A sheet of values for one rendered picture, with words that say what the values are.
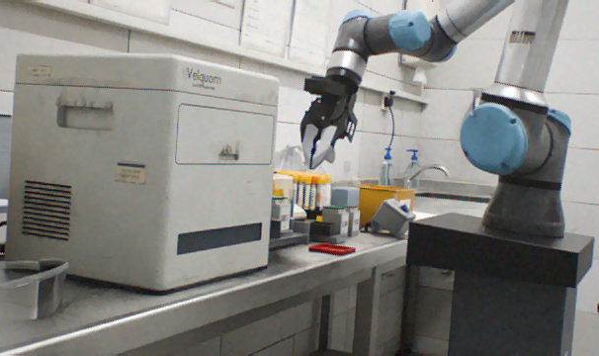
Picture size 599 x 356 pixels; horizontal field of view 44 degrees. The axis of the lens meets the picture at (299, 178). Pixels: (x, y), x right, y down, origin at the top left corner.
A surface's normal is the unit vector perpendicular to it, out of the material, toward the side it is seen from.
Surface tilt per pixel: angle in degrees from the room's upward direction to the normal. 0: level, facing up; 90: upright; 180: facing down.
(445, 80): 90
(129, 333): 90
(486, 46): 90
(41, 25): 90
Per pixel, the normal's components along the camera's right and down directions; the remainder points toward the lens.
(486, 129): -0.66, 0.11
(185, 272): 0.89, 0.09
